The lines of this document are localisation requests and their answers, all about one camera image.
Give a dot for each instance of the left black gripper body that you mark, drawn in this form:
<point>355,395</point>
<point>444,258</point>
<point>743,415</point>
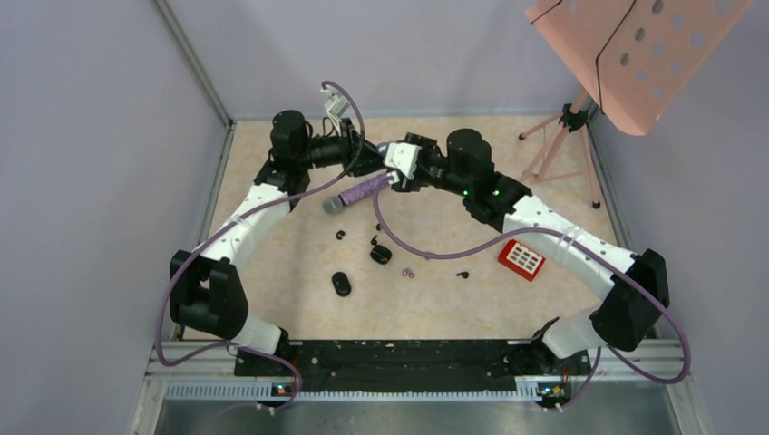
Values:
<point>350,155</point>

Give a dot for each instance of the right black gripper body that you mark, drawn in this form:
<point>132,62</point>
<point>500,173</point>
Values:
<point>433,169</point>

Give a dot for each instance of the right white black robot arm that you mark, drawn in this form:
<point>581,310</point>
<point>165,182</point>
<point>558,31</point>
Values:
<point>631,288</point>

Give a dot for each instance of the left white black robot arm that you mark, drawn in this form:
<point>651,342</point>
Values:
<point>206,293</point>

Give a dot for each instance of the open black earbud case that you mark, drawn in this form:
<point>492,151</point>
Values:
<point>380,254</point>

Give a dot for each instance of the closed black earbud case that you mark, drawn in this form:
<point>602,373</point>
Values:
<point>341,284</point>

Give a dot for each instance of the purple glitter microphone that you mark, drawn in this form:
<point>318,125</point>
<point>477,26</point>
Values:
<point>336,204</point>

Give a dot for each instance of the red white toy block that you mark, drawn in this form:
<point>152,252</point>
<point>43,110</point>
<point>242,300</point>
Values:
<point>521,259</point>

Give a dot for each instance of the pink music stand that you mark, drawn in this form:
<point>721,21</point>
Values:
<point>633,58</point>

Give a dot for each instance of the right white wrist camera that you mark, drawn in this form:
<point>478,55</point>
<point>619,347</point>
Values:
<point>402,157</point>

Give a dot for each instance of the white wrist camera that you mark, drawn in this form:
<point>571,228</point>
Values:
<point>402,157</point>
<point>336,105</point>

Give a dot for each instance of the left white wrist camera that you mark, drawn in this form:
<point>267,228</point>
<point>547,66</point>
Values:
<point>336,105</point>

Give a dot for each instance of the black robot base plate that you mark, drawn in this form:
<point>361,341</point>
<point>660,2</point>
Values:
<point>402,366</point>

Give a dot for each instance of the aluminium frame rail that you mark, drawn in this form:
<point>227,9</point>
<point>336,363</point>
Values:
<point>204,371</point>

